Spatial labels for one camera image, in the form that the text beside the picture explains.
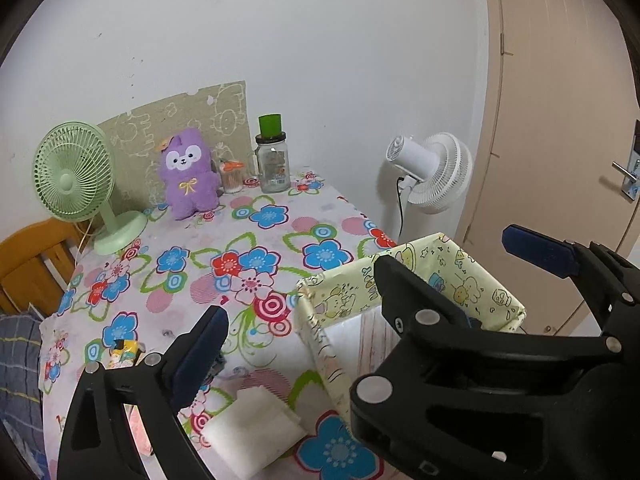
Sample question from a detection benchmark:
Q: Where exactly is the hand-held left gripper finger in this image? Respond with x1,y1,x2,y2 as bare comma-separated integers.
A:
56,305,230,480

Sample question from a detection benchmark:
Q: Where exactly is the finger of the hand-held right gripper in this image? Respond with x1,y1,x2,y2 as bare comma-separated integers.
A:
501,224,640,361
349,254,501,413

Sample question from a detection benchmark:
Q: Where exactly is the cartoon print storage box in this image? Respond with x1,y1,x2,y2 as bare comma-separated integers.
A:
295,232,528,426

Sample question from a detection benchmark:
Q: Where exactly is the cartoon print tissue pack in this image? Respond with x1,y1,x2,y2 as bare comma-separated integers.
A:
109,338,146,368

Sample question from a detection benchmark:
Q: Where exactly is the white cloth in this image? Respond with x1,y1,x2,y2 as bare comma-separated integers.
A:
202,387,308,480

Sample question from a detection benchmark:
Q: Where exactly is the pink soft thing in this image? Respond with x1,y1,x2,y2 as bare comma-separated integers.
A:
127,402,153,456

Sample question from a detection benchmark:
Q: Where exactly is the floral tablecloth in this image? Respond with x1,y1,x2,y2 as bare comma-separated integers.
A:
39,167,401,480

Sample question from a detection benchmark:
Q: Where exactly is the white standing fan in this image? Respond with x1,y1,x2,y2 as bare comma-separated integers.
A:
385,131,474,217

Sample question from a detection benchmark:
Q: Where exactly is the beige door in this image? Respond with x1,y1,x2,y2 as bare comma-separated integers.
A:
460,0,640,336

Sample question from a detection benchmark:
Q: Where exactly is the glass jar mug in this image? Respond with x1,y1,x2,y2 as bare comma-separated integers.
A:
254,131,291,193

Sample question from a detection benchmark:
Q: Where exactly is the grey striped pillow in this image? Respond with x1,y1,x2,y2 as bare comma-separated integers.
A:
0,310,48,461

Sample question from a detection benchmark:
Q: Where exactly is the purple plush toy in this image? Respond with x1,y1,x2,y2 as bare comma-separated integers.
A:
157,127,221,221

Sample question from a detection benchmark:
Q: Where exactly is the cotton swab container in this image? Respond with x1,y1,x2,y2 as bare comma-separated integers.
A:
220,159,246,195

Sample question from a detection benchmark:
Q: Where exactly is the wooden bed headboard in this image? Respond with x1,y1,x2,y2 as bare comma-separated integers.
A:
0,219,96,317

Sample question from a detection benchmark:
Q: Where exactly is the green desk fan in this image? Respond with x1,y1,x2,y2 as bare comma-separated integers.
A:
32,121,148,255

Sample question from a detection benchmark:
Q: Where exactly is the black fan cable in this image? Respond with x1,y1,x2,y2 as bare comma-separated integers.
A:
396,175,407,241

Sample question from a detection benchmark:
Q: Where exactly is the metal door handle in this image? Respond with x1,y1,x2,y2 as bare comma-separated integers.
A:
612,120,640,198

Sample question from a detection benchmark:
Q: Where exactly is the beige fan cable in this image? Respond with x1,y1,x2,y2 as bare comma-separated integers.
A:
75,217,96,261

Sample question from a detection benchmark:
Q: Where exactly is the beige cartoon wall sheet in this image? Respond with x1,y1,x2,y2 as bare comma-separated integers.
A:
97,80,253,211

